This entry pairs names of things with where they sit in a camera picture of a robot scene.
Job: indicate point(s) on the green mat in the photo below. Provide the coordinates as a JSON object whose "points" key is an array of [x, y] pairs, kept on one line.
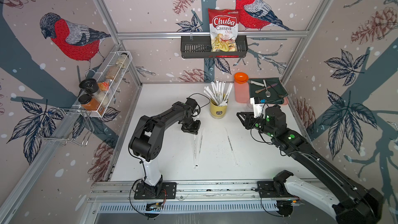
{"points": [[278, 93]]}

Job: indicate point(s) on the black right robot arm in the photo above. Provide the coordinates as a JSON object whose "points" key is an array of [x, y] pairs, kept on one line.
{"points": [[344, 200]]}

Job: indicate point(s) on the pink tray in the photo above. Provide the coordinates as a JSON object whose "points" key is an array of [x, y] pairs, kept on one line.
{"points": [[242, 94]]}

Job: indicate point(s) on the orange spice jar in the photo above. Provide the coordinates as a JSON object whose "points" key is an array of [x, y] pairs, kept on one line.
{"points": [[90, 104]]}

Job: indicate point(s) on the bundle wrapped straws in cup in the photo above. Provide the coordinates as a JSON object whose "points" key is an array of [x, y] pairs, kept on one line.
{"points": [[219, 92]]}

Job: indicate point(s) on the orange bowl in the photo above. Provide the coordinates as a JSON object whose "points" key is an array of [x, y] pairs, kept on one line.
{"points": [[240, 78]]}

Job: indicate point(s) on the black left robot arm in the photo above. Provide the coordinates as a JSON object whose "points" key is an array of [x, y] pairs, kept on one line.
{"points": [[147, 141]]}

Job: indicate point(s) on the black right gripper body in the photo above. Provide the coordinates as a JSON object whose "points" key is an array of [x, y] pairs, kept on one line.
{"points": [[250, 121]]}

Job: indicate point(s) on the black lid spice jar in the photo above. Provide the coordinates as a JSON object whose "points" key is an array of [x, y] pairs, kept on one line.
{"points": [[90, 86]]}

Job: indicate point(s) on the straw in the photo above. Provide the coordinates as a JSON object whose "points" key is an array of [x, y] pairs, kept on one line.
{"points": [[200, 147], [195, 151], [231, 147]]}

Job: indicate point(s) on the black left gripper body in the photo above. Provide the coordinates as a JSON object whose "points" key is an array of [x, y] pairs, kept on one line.
{"points": [[191, 125]]}

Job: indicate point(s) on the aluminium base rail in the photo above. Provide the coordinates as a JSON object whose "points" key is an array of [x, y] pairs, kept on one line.
{"points": [[189, 197]]}

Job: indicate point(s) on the black wall basket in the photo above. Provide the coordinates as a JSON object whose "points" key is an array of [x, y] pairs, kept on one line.
{"points": [[198, 47]]}

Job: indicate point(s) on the yellow straw cup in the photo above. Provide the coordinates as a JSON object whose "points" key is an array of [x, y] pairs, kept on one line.
{"points": [[216, 111]]}

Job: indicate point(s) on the metal spoon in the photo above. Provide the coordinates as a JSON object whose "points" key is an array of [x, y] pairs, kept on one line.
{"points": [[267, 93]]}

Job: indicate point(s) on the white wire spice rack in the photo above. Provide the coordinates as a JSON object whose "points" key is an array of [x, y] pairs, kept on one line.
{"points": [[108, 79]]}

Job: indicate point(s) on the Chuba cassava chips bag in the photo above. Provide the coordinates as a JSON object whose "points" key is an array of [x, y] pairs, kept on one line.
{"points": [[223, 28]]}

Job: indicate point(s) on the white handle knife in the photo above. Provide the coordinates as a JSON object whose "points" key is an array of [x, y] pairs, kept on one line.
{"points": [[256, 83]]}

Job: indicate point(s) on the wooden spoon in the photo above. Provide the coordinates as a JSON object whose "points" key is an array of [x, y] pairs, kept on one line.
{"points": [[268, 87]]}

